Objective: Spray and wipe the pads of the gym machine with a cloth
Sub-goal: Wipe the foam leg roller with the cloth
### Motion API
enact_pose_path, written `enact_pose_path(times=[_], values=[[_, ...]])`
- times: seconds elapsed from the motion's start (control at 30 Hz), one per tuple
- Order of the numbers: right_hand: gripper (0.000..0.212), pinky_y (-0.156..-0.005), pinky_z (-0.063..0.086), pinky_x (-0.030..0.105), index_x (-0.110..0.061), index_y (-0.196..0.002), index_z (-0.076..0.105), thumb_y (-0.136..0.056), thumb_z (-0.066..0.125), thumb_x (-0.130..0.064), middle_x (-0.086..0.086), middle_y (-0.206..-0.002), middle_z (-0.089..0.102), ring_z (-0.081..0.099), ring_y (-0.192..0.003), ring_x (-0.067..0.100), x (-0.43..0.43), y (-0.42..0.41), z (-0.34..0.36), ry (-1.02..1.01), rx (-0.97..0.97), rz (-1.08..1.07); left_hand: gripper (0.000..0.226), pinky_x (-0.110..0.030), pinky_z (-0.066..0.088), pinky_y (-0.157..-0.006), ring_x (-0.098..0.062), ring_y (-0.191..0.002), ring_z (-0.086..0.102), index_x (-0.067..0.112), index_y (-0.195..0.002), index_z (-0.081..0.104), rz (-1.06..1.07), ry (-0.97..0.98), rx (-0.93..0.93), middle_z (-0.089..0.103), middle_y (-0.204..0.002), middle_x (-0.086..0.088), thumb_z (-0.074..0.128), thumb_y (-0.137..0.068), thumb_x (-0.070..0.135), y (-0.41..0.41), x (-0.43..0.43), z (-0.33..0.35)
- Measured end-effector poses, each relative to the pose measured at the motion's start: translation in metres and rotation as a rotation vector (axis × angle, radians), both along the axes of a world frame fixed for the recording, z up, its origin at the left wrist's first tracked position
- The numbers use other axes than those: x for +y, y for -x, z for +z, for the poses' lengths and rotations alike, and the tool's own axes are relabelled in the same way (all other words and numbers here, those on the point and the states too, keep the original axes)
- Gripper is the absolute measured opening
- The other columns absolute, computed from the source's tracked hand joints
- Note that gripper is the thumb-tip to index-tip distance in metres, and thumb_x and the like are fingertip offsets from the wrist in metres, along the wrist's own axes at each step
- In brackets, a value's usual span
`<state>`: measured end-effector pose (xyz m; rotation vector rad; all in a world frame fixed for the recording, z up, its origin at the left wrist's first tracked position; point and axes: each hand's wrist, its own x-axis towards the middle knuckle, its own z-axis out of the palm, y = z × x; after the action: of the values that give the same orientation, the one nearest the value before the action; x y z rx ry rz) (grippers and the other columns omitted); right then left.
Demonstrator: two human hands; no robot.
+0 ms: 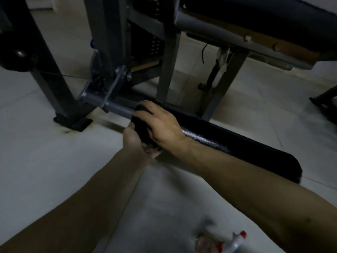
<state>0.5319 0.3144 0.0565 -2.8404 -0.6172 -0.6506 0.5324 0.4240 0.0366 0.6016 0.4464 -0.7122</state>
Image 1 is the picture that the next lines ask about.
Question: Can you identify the person's right hand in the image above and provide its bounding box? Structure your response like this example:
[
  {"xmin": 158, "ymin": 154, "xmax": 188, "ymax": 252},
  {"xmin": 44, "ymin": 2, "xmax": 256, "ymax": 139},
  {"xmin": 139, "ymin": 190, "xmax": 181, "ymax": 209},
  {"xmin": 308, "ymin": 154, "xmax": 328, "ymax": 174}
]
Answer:
[{"xmin": 131, "ymin": 100, "xmax": 190, "ymax": 154}]

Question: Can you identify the person's left hand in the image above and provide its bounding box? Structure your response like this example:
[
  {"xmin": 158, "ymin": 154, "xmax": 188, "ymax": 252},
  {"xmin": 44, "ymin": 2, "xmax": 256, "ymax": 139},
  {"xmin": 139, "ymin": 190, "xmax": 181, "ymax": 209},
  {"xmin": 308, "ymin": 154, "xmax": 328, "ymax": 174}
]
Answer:
[{"xmin": 122, "ymin": 122, "xmax": 163, "ymax": 162}]

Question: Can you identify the black cleaning cloth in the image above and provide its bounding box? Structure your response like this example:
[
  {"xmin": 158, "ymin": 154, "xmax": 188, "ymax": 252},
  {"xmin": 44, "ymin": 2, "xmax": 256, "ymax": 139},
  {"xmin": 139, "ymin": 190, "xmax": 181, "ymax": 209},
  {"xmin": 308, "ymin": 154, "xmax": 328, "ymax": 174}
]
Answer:
[{"xmin": 131, "ymin": 105, "xmax": 161, "ymax": 151}]

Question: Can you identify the black foam roller pad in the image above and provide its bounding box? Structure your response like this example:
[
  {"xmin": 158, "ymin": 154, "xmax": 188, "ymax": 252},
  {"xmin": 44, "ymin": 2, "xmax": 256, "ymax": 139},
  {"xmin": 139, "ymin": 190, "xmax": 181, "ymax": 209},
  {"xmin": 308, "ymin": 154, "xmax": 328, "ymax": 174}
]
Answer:
[{"xmin": 131, "ymin": 104, "xmax": 303, "ymax": 184}]

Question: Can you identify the person's right forearm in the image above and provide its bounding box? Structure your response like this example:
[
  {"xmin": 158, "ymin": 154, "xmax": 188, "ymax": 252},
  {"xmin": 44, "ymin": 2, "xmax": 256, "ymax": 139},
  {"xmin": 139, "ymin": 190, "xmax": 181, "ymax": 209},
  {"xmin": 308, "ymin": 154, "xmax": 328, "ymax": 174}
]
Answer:
[{"xmin": 181, "ymin": 138, "xmax": 337, "ymax": 253}]

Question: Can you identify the person's left forearm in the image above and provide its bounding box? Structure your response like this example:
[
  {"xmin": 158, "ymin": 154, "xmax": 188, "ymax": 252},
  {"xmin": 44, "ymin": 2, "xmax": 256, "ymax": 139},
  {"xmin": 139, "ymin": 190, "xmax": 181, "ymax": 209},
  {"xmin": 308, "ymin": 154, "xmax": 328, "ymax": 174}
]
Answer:
[{"xmin": 0, "ymin": 150, "xmax": 148, "ymax": 253}]

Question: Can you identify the black weight stack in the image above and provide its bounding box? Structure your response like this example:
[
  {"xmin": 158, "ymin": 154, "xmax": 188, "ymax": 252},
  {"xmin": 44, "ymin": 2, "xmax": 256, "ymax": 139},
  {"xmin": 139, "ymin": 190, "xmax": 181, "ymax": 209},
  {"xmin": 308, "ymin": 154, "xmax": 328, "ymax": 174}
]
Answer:
[{"xmin": 131, "ymin": 0, "xmax": 165, "ymax": 67}]

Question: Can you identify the white torn tape wrap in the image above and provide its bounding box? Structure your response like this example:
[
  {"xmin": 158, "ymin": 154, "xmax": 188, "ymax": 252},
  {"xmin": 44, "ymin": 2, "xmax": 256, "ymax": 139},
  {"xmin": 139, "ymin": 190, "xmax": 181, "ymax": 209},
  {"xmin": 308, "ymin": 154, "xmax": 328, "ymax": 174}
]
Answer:
[{"xmin": 215, "ymin": 47, "xmax": 232, "ymax": 74}]

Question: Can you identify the round black foam pad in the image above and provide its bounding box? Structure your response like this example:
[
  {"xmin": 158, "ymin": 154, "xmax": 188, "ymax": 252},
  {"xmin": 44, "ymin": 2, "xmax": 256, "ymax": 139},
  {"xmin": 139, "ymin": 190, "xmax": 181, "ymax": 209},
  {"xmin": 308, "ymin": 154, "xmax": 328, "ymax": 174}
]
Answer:
[{"xmin": 0, "ymin": 29, "xmax": 38, "ymax": 73}]

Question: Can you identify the clear spray bottle red nozzle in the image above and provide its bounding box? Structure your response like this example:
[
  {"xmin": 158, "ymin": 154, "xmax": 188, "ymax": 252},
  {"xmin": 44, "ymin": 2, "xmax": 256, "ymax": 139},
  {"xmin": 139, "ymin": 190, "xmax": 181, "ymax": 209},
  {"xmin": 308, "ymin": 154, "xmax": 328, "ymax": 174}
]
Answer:
[{"xmin": 194, "ymin": 230, "xmax": 248, "ymax": 253}]

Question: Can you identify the black padded bench seat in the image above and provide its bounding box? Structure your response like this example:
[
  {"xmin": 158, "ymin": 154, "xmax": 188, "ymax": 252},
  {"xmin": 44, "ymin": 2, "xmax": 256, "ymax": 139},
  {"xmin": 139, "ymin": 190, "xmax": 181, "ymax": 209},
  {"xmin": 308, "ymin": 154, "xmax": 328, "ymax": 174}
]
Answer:
[{"xmin": 181, "ymin": 0, "xmax": 337, "ymax": 54}]

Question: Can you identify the black machine leg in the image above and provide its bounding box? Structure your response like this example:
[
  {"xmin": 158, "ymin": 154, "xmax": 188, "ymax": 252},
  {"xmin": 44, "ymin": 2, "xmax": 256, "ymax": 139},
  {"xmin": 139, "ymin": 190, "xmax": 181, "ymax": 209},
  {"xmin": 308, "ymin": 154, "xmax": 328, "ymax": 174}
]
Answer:
[{"xmin": 309, "ymin": 85, "xmax": 337, "ymax": 125}]

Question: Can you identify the grey metal machine frame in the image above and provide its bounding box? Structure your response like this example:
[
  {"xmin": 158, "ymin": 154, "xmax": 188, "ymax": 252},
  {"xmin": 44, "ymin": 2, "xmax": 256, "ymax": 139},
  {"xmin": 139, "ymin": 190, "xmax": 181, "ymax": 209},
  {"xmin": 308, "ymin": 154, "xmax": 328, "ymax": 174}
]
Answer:
[{"xmin": 0, "ymin": 0, "xmax": 329, "ymax": 132}]

